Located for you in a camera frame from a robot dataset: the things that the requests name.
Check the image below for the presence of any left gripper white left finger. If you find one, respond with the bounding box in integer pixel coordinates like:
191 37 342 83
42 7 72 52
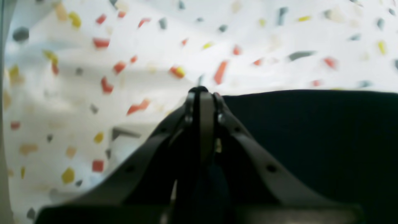
35 90 203 224

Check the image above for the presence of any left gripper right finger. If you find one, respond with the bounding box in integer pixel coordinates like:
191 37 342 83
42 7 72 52
199 92 364 224

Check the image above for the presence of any black t-shirt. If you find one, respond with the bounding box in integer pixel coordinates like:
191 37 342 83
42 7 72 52
223 90 397 224

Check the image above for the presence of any terrazzo patterned tablecloth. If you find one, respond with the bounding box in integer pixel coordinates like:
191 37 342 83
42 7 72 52
1 0 397 224

